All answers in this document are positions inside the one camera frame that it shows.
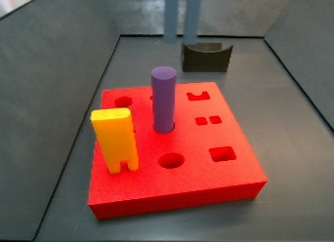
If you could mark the purple cylinder peg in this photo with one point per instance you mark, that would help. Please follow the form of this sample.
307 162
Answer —
163 85

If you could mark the light blue double-square peg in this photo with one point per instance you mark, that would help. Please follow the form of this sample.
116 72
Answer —
180 15

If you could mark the red foam peg board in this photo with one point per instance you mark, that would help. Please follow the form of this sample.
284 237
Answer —
202 164

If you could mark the yellow slotted peg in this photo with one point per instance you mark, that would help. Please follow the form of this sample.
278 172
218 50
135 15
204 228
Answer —
113 129

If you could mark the black curved holder stand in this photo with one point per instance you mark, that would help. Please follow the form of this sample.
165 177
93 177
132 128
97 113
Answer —
206 57

